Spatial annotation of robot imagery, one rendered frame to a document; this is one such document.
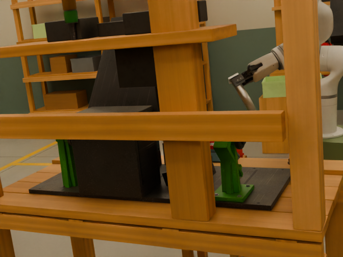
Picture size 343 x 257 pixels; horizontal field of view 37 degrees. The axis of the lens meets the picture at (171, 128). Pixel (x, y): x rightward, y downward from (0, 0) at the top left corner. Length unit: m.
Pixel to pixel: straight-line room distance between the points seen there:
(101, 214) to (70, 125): 0.37
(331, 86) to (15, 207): 1.51
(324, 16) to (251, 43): 5.39
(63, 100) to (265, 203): 6.76
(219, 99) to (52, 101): 2.73
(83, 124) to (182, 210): 0.47
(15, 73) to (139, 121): 7.84
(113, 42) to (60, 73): 6.61
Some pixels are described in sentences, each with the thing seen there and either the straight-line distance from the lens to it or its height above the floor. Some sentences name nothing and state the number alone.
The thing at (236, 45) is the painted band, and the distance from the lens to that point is 7.71.
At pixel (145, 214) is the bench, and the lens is 1.91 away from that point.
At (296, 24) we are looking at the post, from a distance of 1.55.
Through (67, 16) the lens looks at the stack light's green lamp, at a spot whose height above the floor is 1.63.
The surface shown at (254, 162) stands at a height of 0.90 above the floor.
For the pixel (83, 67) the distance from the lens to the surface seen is 8.05.
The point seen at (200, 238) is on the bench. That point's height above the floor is 0.81.
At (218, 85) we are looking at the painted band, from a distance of 7.85.
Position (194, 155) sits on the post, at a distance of 1.72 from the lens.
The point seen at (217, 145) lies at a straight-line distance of 1.83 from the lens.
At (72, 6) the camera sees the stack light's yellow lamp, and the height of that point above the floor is 1.66.
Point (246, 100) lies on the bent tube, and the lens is 1.81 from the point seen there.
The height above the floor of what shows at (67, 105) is 0.32.
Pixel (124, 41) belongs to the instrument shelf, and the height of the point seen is 1.52.
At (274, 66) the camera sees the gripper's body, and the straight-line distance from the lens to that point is 1.84.
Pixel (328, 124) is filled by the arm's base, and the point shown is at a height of 1.01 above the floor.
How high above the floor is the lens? 1.60
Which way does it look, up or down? 13 degrees down
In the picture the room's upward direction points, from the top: 6 degrees counter-clockwise
